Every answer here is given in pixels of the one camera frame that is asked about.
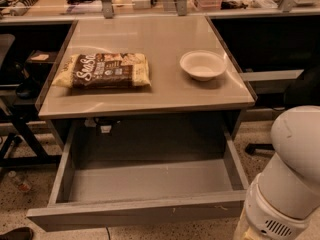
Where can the grey drawer cabinet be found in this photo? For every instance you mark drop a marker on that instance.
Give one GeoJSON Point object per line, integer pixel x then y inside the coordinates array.
{"type": "Point", "coordinates": [164, 40]}

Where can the black office chair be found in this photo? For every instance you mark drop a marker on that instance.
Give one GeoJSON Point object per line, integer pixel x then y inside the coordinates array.
{"type": "Point", "coordinates": [300, 90]}

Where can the black side stand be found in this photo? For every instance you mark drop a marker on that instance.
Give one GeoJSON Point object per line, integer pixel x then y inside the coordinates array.
{"type": "Point", "coordinates": [23, 132]}

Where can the grey top drawer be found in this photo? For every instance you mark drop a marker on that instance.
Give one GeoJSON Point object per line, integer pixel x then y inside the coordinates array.
{"type": "Point", "coordinates": [144, 173]}

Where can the white paper bowl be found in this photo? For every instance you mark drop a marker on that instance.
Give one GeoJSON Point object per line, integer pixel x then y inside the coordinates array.
{"type": "Point", "coordinates": [202, 65]}

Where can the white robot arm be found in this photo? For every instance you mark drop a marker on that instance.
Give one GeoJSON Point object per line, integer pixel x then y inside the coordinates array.
{"type": "Point", "coordinates": [281, 199]}

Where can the plastic bottle on floor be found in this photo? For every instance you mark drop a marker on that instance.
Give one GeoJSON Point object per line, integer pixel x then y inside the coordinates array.
{"type": "Point", "coordinates": [19, 181]}

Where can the brown shoe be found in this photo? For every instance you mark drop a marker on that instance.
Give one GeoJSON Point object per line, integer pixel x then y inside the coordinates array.
{"type": "Point", "coordinates": [23, 233]}

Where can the brown yellow snack bag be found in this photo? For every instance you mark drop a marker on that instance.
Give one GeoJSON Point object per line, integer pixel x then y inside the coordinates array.
{"type": "Point", "coordinates": [104, 70]}

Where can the foam gripper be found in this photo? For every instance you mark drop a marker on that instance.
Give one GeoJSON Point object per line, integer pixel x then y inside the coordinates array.
{"type": "Point", "coordinates": [266, 214]}

